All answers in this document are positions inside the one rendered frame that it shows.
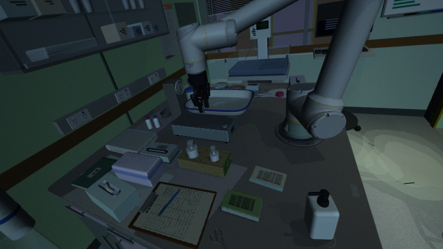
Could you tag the lilac lidded box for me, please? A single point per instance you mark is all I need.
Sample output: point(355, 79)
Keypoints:
point(138, 169)

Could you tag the brown clipboard with form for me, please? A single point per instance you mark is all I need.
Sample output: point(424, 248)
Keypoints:
point(180, 221)

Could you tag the dark green book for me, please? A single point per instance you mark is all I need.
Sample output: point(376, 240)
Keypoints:
point(88, 176)

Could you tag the pale teal tissue box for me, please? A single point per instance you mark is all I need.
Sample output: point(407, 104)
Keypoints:
point(114, 197)

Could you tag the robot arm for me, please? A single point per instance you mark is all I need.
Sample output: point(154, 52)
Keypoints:
point(346, 41)

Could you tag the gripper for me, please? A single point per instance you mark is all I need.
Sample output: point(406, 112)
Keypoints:
point(198, 81)

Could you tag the round scale dial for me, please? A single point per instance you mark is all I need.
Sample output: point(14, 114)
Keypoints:
point(179, 86)

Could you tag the glass-door wall cabinet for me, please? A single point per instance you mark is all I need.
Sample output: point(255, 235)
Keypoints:
point(62, 34)

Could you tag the pink round tin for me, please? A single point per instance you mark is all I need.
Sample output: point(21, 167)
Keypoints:
point(279, 93)

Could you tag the white blue-rimmed scale tray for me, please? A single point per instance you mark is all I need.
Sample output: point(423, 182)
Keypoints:
point(232, 102)

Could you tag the black stool base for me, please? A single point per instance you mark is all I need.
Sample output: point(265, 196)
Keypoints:
point(353, 121)

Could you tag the black monitor screen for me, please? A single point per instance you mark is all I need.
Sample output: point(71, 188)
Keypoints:
point(327, 20)

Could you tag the small silver weight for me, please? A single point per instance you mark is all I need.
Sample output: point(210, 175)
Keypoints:
point(214, 154)

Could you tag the small white box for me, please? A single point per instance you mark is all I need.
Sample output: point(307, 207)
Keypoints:
point(252, 86)

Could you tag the white cylinder blue band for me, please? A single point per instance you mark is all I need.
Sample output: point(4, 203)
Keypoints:
point(14, 214)

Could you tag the wooden weight case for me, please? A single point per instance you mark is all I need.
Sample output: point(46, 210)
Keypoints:
point(204, 167)

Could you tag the blue pen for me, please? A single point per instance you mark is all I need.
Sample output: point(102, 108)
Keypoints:
point(169, 201)

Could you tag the large silver weight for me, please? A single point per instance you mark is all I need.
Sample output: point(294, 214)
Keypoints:
point(192, 150)

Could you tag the white jar blue lid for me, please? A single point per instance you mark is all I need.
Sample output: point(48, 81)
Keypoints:
point(188, 93)

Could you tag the white pump dispenser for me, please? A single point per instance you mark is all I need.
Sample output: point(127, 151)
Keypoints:
point(322, 219)

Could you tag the white infant warmer blue mattress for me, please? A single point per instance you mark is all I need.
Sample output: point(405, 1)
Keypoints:
point(259, 66)

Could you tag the green printed box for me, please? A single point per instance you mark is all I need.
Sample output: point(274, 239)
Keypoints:
point(241, 203)

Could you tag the white small bottle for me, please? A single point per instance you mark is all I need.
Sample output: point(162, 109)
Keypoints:
point(149, 123)
point(156, 122)

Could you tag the grey infant scale body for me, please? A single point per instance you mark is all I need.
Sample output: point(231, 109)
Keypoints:
point(202, 126)

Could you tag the silver scissors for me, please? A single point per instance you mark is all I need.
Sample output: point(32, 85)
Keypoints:
point(217, 237)

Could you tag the grey wipes box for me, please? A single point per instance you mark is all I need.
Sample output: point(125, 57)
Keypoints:
point(161, 151)

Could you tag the grey flat box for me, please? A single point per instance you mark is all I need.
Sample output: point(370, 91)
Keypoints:
point(131, 140)

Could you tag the dark door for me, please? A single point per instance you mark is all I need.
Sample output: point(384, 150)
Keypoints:
point(436, 103)

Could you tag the grey wall socket rail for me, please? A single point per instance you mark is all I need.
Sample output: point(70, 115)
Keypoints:
point(104, 102)

